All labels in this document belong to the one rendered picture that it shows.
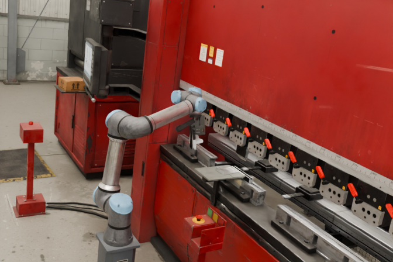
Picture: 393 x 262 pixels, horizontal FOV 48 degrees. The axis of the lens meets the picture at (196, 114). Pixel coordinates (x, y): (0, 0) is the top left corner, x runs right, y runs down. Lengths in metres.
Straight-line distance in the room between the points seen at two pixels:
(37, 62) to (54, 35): 0.63
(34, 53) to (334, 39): 7.62
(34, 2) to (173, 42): 6.06
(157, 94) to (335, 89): 1.58
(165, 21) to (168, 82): 0.45
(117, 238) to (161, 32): 1.58
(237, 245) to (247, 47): 1.18
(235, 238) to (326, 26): 1.32
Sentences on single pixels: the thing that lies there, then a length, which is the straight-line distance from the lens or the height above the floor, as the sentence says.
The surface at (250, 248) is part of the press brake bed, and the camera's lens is 2.59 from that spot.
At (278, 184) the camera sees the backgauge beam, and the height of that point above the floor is 0.94.
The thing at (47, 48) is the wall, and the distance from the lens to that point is 9.26.
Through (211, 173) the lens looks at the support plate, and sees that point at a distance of 2.71.
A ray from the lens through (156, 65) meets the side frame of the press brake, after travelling 3.28.
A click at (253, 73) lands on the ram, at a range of 2.61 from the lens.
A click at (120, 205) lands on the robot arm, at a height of 0.99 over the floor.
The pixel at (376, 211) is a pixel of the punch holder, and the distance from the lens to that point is 2.06.
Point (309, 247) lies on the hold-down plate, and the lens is 2.33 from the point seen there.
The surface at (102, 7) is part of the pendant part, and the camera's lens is 3.25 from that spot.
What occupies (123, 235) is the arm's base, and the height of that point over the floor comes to 0.83.
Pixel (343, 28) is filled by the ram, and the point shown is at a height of 1.97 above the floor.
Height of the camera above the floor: 2.02
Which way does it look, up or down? 15 degrees down
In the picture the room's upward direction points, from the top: 8 degrees clockwise
